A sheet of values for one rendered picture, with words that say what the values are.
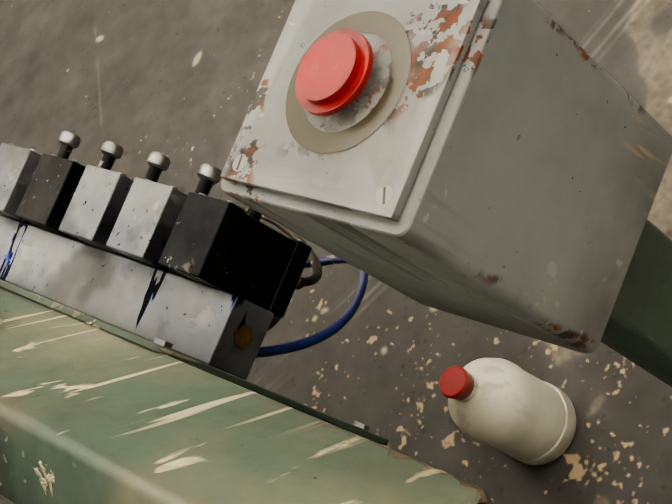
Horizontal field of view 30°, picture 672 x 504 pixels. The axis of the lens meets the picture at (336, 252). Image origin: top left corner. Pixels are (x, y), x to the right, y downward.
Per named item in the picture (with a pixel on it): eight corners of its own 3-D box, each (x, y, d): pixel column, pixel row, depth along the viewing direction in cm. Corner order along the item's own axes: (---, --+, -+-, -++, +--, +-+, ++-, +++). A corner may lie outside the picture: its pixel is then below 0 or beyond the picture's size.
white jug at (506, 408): (591, 399, 147) (504, 350, 133) (561, 478, 146) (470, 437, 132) (524, 377, 154) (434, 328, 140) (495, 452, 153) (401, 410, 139)
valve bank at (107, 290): (461, 267, 93) (248, 134, 76) (389, 447, 91) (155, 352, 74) (86, 168, 128) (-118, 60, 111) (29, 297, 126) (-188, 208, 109)
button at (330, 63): (405, 50, 54) (377, 27, 52) (370, 135, 53) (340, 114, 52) (340, 43, 56) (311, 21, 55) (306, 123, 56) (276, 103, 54)
